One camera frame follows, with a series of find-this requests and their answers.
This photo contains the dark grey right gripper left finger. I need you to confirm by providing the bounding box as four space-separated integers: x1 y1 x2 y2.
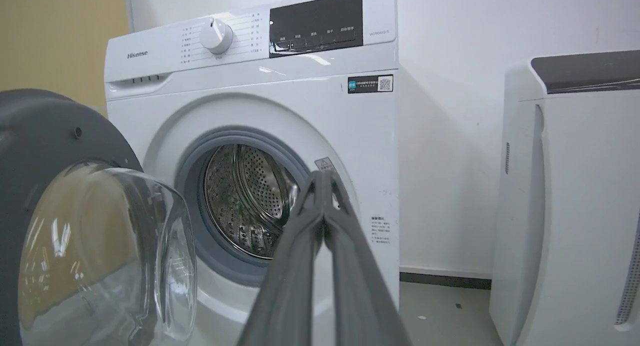
237 171 329 346

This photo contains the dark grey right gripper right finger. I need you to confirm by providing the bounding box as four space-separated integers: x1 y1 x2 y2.
322 170 412 346

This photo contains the grey washing machine door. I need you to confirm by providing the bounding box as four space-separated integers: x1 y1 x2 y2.
0 89 198 346

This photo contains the white Hisense washing machine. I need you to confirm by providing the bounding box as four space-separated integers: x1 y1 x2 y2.
104 0 401 346

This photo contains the black QR code sticker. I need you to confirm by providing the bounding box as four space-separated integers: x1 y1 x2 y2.
347 75 394 94

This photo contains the white air purifier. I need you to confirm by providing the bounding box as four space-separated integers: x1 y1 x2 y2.
489 49 640 346

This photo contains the white program dial knob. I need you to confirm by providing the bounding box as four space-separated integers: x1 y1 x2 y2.
199 18 234 55

